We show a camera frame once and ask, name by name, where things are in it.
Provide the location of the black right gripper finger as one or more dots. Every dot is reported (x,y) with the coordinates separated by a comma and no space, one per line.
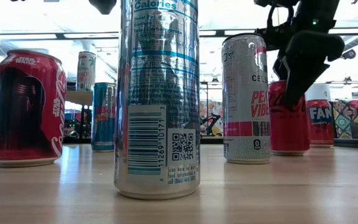
(300,81)

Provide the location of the red Coca-Cola can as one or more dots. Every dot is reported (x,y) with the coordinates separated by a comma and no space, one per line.
(287,133)

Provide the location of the white slim energy drink can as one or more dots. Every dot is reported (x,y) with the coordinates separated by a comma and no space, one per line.
(86,71)

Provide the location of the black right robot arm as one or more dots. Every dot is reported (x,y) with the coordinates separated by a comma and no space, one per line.
(315,12)

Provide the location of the wooden shelf with black legs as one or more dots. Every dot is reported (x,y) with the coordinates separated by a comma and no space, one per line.
(79,98)

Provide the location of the white cylindrical object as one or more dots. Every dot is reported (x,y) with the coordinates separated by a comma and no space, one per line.
(319,91)

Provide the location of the black hanging ceiling device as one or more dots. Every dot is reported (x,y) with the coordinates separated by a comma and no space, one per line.
(349,54)

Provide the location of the red Fanta can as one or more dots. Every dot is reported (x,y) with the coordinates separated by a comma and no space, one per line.
(320,124)

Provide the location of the Celsius Peach Vibe can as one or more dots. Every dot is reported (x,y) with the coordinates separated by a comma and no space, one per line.
(244,93)

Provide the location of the colourful patchwork panel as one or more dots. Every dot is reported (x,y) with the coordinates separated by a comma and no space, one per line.
(346,121)

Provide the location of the colourful cartoon poster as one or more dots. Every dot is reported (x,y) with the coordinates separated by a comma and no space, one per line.
(217,107)

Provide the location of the silver Red Bull can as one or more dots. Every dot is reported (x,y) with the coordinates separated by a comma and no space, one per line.
(157,93)

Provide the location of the blue Red Bull can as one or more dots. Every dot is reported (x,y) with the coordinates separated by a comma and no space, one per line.
(102,124)

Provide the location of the black ceiling light track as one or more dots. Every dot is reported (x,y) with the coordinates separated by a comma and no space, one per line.
(61,35)

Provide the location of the Star Wars Coca-Cola can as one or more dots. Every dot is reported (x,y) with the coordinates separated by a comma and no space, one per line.
(26,109)

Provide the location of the black aluminium table frame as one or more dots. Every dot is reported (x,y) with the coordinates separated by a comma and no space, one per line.
(356,143)

